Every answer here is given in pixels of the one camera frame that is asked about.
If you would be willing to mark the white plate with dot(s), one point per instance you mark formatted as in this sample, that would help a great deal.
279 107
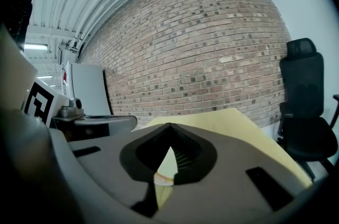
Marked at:
167 164

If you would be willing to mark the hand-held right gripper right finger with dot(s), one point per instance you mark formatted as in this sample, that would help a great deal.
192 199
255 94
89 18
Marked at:
233 191

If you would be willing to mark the ceiling light panel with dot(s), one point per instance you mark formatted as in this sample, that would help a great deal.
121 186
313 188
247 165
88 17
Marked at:
35 46

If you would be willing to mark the light wooden table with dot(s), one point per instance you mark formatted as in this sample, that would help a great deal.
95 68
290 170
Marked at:
238 122

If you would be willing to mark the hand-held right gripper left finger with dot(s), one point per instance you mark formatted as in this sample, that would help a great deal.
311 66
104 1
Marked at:
106 164

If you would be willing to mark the black office chair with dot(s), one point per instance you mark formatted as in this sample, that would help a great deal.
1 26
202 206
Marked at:
304 101

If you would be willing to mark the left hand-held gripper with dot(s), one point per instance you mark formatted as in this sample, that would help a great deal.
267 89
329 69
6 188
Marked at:
39 101

